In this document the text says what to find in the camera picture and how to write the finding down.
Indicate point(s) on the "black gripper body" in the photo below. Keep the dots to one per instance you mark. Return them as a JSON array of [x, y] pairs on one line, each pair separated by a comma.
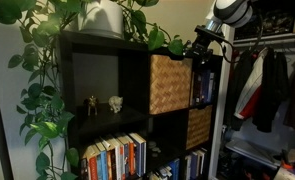
[[201, 48]]

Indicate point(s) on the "large woven bamboo drawer basket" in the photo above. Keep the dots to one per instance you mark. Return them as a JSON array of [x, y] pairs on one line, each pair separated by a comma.
[[170, 85]]

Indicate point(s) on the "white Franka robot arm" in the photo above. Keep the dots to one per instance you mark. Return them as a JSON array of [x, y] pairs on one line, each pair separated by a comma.
[[232, 10]]

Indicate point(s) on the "dark hardcover book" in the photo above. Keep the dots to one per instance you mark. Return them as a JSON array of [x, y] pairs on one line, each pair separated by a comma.
[[197, 88]]

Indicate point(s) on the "white hardcover book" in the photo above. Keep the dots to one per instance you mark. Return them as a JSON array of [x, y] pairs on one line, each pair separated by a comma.
[[211, 87]]

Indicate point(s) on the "orange hanger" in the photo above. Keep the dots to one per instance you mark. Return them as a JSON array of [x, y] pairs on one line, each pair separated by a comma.
[[252, 55]]

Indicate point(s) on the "dark hanging garment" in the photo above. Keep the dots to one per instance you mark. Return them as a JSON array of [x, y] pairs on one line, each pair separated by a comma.
[[237, 96]]

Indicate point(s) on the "black cube bookshelf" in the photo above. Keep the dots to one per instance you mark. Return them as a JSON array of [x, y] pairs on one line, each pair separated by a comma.
[[133, 83]]

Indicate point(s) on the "white and red jacket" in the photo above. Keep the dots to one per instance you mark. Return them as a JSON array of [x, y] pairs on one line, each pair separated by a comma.
[[252, 90]]

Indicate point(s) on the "small woven bamboo basket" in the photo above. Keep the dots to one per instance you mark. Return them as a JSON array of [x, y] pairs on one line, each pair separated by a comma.
[[198, 128]]

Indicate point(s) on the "white closet shelf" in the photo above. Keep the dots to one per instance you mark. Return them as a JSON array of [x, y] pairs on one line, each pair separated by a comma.
[[280, 34]]

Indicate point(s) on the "dark printed box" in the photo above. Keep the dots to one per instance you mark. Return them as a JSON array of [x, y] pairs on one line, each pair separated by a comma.
[[277, 21]]

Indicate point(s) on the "black hanging jacket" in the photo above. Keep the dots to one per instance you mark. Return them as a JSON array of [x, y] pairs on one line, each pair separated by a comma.
[[270, 90]]

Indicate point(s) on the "metal closet rod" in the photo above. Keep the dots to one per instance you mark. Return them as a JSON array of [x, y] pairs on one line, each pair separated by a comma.
[[287, 40]]

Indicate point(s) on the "white elephant figurine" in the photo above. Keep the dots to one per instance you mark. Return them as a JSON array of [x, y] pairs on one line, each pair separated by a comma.
[[115, 103]]

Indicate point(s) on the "white plant pot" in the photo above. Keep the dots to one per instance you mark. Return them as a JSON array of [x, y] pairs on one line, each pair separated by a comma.
[[102, 16]]

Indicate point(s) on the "grey pebble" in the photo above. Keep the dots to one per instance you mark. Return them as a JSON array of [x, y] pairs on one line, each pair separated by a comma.
[[154, 154], [152, 144], [156, 150]]

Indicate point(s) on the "gold animal figurine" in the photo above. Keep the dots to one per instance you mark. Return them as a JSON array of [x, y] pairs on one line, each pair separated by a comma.
[[92, 105]]

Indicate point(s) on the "dark blue paperback book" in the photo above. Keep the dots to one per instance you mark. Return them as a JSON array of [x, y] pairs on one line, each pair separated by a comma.
[[194, 164]]

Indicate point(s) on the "grey flat board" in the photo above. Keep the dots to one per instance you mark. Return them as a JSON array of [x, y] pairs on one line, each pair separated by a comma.
[[250, 151]]

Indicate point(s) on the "lower shelf books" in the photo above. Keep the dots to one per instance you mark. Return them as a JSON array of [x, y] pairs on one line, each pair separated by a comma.
[[140, 156]]

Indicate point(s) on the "bright blue book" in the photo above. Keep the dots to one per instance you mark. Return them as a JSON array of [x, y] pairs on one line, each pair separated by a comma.
[[175, 168]]

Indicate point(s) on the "orange spine book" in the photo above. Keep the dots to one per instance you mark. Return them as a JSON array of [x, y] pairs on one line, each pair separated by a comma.
[[131, 158]]

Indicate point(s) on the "pile of white books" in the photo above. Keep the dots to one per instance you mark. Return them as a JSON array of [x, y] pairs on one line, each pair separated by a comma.
[[160, 173]]

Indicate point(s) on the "blue-grey book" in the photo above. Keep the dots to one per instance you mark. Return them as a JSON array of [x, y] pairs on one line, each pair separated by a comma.
[[126, 160]]

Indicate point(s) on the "row of books lower left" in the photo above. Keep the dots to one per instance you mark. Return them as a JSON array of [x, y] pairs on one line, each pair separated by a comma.
[[115, 160]]

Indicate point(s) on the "orange clamp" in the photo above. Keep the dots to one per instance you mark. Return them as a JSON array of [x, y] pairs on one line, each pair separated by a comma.
[[286, 164]]

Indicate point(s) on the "orange-red spine book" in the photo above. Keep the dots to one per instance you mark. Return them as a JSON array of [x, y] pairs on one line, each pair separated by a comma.
[[93, 168]]

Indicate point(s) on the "brown paperback book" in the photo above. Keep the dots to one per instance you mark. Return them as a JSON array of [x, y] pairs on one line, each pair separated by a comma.
[[83, 165]]

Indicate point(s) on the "green pothos plant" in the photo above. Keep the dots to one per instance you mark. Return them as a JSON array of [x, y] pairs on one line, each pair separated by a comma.
[[5, 10]]

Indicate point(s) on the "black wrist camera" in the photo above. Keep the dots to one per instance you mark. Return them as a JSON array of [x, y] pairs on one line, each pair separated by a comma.
[[207, 33]]

